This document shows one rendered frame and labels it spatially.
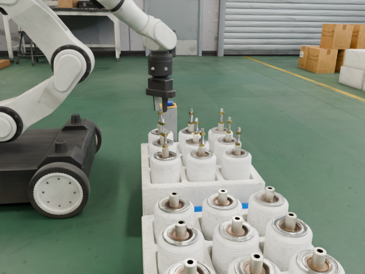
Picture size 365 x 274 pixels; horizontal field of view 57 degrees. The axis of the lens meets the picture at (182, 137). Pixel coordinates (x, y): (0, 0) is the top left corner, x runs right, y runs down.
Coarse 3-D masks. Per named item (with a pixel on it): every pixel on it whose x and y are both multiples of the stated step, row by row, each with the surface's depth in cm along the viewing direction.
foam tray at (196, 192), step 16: (144, 144) 138; (176, 144) 138; (144, 160) 123; (144, 176) 111; (256, 176) 112; (144, 192) 103; (160, 192) 104; (192, 192) 106; (208, 192) 106; (240, 192) 108; (144, 208) 105
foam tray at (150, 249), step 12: (144, 216) 88; (144, 228) 84; (144, 240) 79; (204, 240) 79; (264, 240) 80; (144, 252) 75; (156, 252) 76; (204, 252) 75; (144, 264) 72; (156, 264) 77
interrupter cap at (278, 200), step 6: (258, 192) 86; (264, 192) 86; (276, 192) 86; (258, 198) 83; (264, 198) 84; (276, 198) 84; (282, 198) 83; (264, 204) 81; (270, 204) 81; (276, 204) 81; (282, 204) 81
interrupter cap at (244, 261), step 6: (240, 258) 63; (246, 258) 63; (264, 258) 63; (234, 264) 61; (240, 264) 61; (246, 264) 61; (264, 264) 61; (270, 264) 61; (234, 270) 60; (240, 270) 60; (246, 270) 60; (264, 270) 60; (270, 270) 60; (276, 270) 60
